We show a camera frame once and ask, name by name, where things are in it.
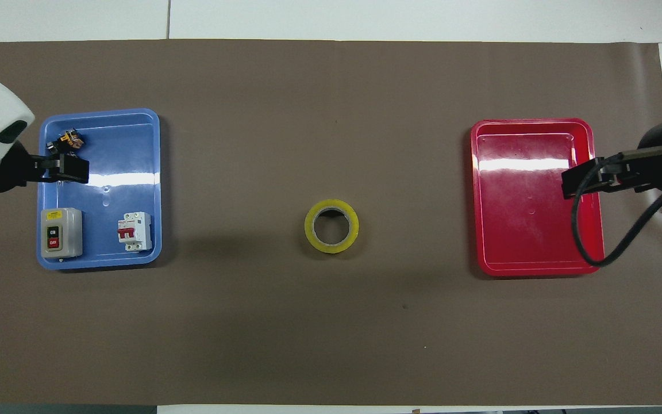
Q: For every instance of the white circuit breaker red lever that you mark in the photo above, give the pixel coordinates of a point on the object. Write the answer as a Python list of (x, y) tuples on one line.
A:
[(134, 231)]

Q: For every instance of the yellow tape roll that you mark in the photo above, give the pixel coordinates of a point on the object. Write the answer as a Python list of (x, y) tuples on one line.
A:
[(310, 230)]

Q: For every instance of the grey on-off switch box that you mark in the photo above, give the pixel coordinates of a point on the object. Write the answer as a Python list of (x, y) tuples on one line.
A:
[(62, 233)]

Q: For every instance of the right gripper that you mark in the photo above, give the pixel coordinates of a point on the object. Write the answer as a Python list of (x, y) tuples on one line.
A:
[(655, 167)]

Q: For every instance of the small black yellow connector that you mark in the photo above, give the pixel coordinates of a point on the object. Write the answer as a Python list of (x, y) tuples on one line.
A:
[(69, 139)]

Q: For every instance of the red plastic tray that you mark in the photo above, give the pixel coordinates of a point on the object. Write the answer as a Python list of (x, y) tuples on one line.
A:
[(529, 218)]

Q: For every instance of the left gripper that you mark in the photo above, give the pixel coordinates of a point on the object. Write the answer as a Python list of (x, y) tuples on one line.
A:
[(4, 169)]

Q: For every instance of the blue plastic tray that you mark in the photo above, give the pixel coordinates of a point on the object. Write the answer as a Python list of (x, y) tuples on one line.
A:
[(118, 155)]

